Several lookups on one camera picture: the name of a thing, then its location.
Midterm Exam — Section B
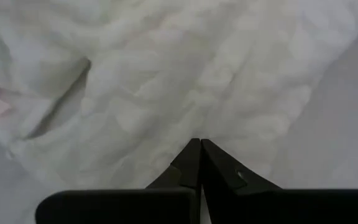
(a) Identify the white lace shirt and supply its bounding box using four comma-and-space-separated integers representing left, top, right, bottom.
0, 0, 358, 203

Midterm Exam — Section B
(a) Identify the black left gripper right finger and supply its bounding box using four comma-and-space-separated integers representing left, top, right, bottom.
201, 139, 358, 224

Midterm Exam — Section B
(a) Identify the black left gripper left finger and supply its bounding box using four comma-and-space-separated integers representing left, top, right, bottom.
35, 138, 201, 224

